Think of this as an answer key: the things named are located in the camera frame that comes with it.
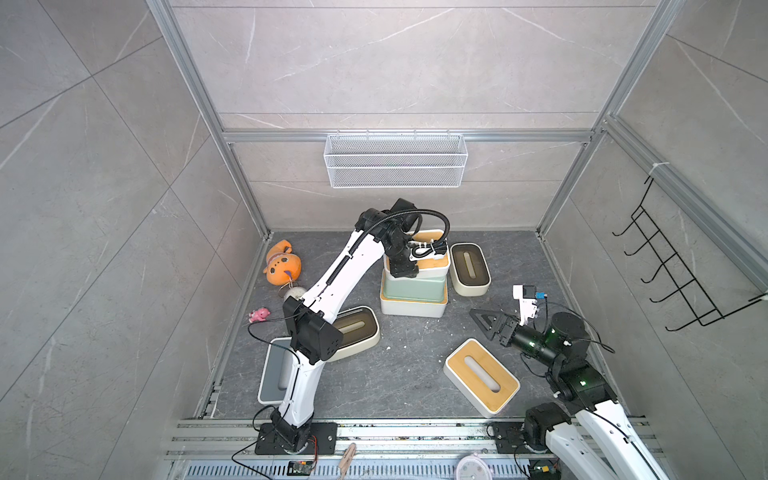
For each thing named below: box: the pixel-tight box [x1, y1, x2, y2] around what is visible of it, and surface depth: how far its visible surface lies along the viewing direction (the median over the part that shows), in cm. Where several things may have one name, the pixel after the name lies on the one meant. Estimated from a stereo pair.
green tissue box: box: [383, 277, 446, 303], surface depth 90 cm
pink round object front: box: [456, 453, 493, 480], surface depth 69 cm
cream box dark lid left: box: [325, 306, 381, 362], surface depth 89 cm
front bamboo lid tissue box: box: [443, 338, 521, 418], surface depth 81 cm
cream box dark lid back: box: [449, 242, 492, 297], surface depth 103 cm
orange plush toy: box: [263, 239, 302, 286], surface depth 100 cm
